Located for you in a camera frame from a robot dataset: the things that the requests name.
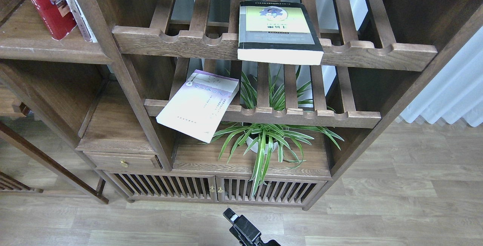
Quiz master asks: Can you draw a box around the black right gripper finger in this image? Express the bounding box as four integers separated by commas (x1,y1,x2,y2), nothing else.
223,208,263,246

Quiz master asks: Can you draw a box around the white curtain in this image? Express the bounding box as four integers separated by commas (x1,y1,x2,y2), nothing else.
400,28,483,127

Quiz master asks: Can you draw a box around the white plant pot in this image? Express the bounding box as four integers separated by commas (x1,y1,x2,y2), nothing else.
246,136,279,154

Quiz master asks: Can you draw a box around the yellow and black book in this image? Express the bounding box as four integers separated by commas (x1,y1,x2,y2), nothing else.
237,1,324,66

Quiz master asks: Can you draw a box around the dark wooden bookshelf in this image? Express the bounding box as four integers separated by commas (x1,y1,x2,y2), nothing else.
1,0,482,210

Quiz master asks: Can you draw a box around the thin white upright book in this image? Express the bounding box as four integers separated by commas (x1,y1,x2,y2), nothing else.
66,0,98,43

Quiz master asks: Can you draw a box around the red book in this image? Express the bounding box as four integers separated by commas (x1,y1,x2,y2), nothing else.
31,0,77,40

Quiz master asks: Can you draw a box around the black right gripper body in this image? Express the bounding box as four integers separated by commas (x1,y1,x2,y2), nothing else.
241,240,280,246

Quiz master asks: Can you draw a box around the green spider plant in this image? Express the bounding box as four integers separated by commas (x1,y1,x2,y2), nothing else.
211,72,345,198

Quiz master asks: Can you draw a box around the white and purple book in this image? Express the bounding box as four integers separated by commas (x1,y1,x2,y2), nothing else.
156,69,239,143

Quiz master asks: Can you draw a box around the brass drawer knob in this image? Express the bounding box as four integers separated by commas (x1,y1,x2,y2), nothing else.
120,160,129,168

